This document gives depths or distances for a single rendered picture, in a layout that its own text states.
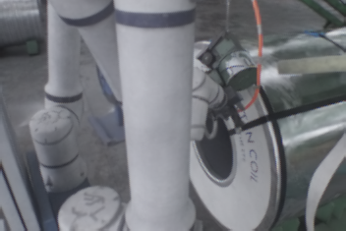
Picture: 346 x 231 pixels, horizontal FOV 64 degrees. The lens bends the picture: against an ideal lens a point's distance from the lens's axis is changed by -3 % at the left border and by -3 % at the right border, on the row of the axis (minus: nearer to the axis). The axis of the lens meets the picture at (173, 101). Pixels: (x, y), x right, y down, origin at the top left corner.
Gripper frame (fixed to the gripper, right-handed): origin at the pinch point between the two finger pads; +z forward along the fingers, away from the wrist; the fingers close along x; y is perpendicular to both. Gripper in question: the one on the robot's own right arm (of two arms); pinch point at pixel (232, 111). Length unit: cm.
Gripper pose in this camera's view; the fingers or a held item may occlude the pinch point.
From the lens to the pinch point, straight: 114.9
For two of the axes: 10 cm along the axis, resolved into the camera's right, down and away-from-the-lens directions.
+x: 7.7, -5.4, -3.4
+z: 5.6, 3.3, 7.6
